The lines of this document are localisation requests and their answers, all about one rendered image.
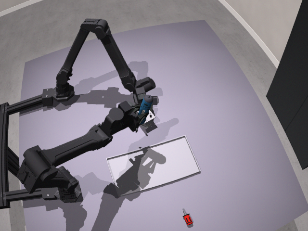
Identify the white shallow rectangular tray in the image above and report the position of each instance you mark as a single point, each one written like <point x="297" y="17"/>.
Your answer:
<point x="152" y="166"/>

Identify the dark grey cylinder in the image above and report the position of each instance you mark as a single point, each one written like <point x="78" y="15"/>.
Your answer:
<point x="147" y="125"/>

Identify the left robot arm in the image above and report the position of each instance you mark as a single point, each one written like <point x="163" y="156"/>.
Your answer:
<point x="101" y="29"/>

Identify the blue electric screwdriver barrel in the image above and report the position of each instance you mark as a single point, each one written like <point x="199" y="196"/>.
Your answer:
<point x="145" y="106"/>

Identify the red-handled screwdriver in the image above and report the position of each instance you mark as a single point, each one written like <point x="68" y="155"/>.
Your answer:
<point x="187" y="218"/>

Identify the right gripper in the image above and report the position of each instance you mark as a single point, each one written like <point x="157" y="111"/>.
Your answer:
<point x="137" y="118"/>

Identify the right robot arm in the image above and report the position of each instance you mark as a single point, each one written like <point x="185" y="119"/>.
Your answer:
<point x="38" y="169"/>

